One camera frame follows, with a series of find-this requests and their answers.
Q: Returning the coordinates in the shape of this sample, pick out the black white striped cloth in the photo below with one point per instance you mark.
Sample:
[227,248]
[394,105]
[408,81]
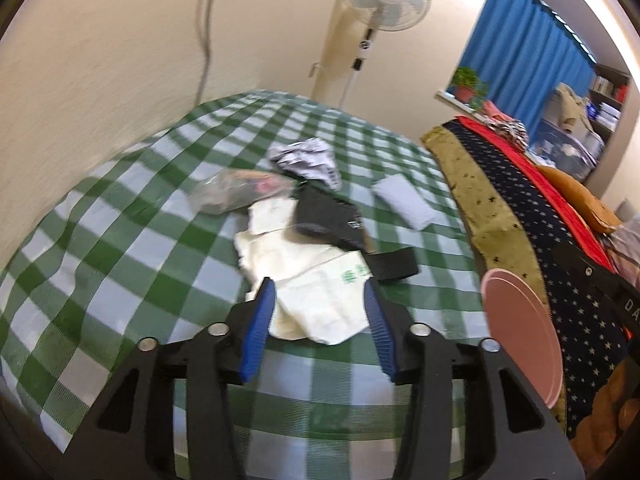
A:
[510,130]

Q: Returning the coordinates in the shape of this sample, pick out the clear plastic storage box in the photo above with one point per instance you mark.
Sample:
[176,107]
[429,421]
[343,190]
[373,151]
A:
[575,150]

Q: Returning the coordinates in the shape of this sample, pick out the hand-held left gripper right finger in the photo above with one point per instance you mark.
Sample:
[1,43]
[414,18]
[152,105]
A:
[380,330]

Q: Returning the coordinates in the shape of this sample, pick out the crumpled silver white wrapper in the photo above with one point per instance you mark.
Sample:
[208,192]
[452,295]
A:
[305,157]

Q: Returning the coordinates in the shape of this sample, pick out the grey plaid pillow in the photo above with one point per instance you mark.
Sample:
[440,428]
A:
[625,250]

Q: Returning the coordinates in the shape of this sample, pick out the white plastic bag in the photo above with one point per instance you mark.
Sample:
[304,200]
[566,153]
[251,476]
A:
[310,280]

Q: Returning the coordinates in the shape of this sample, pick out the blue curtain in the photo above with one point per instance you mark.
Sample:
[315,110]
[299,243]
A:
[525,55]

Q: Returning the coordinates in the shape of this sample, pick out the wooden bookshelf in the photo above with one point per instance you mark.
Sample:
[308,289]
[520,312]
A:
[607,87]

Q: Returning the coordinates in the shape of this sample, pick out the red blanket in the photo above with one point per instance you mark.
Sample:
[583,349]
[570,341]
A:
[525,165]

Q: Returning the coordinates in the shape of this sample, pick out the orange pillow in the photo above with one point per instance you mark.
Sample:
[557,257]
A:
[575,192]

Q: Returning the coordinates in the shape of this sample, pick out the black flat pouch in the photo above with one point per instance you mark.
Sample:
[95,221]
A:
[325,220]

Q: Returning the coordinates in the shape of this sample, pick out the beige jacket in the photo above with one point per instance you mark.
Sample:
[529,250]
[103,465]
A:
[567,105]

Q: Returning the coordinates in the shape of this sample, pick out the green checkered bed sheet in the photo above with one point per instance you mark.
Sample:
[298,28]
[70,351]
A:
[125,260]

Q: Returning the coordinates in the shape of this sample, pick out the white wall outlet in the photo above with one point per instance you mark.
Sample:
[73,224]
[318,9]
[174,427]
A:
[314,69]

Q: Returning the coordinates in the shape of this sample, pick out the white foam piece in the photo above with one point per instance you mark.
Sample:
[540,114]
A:
[402,200]

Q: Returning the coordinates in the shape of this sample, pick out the pink plastic bin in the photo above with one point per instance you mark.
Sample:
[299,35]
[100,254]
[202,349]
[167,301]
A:
[515,320]

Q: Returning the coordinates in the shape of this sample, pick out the dark star patterned blanket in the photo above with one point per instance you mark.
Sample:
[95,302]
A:
[545,210]

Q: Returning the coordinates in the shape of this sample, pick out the black flat plastic piece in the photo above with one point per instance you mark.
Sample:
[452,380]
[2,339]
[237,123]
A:
[392,262]

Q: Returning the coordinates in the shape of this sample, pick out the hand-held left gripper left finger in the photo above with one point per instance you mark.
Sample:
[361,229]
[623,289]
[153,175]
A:
[257,330]

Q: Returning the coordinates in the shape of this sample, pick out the clear plastic bag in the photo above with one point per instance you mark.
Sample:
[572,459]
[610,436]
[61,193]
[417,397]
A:
[225,192]

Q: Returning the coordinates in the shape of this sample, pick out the person's right hand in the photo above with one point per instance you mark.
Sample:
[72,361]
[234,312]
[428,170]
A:
[615,405]

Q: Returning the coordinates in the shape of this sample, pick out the potted green plant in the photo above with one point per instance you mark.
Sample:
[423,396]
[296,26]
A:
[467,80]

